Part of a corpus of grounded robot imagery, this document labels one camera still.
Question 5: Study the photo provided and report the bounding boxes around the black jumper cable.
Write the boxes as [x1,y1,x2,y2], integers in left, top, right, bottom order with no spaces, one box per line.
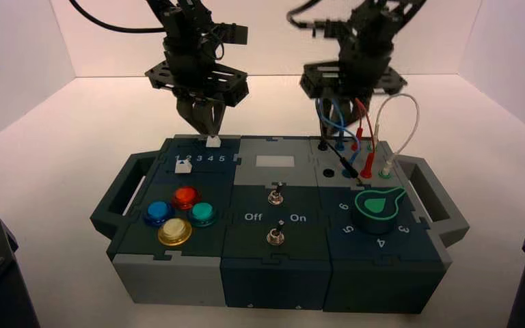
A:
[317,97,366,183]

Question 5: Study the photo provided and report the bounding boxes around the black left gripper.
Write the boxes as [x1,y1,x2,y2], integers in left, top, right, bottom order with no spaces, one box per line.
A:
[144,56,250,136]

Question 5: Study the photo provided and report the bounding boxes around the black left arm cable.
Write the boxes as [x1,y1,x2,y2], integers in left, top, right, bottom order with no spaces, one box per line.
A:
[68,0,167,34]

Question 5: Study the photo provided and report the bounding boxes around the red jumper cable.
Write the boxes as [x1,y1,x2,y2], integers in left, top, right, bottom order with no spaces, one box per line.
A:
[352,97,377,180]

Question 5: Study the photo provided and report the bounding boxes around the orange round push button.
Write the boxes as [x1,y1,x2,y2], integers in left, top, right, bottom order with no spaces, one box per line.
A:
[172,186,202,211]

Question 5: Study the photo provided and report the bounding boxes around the teal round push button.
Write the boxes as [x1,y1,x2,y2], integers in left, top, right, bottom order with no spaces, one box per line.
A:
[186,202,219,228]

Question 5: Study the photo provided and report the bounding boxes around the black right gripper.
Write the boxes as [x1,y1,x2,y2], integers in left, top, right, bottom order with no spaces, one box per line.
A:
[299,59,408,137]

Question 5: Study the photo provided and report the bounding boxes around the white jumper cable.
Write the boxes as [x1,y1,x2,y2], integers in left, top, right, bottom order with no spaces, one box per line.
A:
[373,94,421,179]

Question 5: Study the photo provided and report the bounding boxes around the dark teal grey task box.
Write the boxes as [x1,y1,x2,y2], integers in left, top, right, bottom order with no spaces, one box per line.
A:
[89,134,471,314]

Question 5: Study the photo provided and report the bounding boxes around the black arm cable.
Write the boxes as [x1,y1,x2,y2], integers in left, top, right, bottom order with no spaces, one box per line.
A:
[68,0,167,34]
[286,0,340,31]

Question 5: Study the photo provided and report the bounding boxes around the green-topped rotary knob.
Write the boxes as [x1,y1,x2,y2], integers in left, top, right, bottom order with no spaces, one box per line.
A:
[351,187,407,235]

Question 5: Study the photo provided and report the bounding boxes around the blue jumper cable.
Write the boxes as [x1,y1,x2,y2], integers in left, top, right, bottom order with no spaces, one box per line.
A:
[315,97,363,178]

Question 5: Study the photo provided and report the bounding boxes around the yellow round push button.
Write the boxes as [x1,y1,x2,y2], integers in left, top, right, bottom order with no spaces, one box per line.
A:
[157,217,193,247]

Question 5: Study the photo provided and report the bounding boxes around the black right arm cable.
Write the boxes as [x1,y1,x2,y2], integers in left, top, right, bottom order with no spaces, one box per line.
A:
[286,0,340,31]

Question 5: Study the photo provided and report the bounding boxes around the metal toggle switch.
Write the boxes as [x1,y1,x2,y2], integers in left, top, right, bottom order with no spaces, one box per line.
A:
[266,220,286,246]
[267,182,286,206]

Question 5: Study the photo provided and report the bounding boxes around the small grey display window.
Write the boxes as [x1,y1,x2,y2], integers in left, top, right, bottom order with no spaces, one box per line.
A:
[255,155,295,169]

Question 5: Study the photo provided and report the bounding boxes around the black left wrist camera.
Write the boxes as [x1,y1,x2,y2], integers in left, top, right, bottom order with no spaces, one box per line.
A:
[207,23,250,47]

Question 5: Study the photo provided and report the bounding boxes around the blue round push button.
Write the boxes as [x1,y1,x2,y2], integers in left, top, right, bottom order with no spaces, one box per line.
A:
[142,201,176,228]

